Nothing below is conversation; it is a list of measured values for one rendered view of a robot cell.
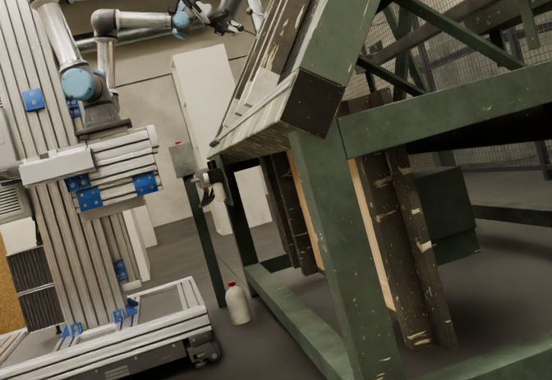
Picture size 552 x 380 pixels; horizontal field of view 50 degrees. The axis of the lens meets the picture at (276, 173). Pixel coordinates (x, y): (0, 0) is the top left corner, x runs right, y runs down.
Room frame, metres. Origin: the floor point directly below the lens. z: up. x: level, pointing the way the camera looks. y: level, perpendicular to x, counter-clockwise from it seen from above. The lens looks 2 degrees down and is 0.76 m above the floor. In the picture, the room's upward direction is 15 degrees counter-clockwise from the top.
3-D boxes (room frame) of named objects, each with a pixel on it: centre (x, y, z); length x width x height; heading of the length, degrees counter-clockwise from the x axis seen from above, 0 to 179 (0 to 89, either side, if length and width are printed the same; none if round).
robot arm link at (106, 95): (2.46, 0.63, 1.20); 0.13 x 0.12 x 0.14; 178
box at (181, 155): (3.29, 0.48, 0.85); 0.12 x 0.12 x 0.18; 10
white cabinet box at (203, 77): (6.88, 0.53, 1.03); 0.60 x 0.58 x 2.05; 12
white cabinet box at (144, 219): (7.70, 2.02, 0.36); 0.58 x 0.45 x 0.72; 102
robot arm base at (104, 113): (2.47, 0.63, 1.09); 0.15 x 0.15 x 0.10
